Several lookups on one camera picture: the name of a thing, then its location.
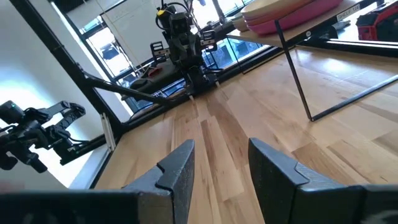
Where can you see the silver metal bracket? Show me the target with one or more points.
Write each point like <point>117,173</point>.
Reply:
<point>108,132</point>

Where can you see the magenta plate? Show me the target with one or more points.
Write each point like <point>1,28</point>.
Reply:
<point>267,28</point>

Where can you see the white shelf label sticker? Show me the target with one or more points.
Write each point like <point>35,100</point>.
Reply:
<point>348,13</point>

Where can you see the black dish rack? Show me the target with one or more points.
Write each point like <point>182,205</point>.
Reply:
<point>311,25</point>

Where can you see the yellow tag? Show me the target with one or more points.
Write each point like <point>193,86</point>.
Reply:
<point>161,13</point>

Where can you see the red and black tool box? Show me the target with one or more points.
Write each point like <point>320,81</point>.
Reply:
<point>377,26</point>

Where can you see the large beige plate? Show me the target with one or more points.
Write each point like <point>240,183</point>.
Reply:
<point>267,7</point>

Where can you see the grey-beige plate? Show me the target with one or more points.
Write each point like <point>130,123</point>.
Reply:
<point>241,27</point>

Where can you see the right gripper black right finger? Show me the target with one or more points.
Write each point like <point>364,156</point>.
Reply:
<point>276,186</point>

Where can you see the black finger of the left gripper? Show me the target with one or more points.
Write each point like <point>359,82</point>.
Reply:
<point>159,53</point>
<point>209,40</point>

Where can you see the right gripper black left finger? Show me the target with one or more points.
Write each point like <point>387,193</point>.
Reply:
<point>177,174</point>

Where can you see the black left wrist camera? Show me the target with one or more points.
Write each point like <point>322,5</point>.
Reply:
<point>179,21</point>

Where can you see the pale peach plate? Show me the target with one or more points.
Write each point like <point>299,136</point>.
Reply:
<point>239,18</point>

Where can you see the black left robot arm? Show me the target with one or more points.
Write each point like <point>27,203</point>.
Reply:
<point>199,79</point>

